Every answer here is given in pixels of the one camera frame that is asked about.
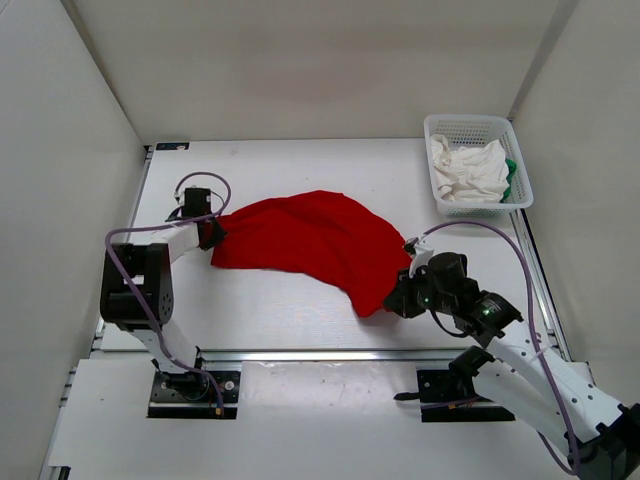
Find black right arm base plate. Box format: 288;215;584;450
394;369;515;423

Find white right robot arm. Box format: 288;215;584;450
384;252;639;479

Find red t-shirt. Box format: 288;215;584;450
211;190;411;318

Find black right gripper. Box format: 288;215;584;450
382;265;455;320

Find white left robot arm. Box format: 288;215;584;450
100;187;227;400

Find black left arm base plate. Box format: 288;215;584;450
147;364;241;420

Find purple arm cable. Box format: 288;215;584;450
409;221;581;475
103;171;234;409

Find white t-shirt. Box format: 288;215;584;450
429;134;509;203

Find small dark table label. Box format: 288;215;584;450
155;142;190;151

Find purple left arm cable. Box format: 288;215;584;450
103;171;234;409

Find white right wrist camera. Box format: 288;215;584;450
403;236;434;269

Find green t-shirt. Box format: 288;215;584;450
500;158;517;203

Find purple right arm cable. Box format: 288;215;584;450
409;221;581;475

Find aluminium table frame rail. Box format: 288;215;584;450
510;209;572;361

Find white plastic laundry basket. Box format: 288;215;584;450
424;114;534;217

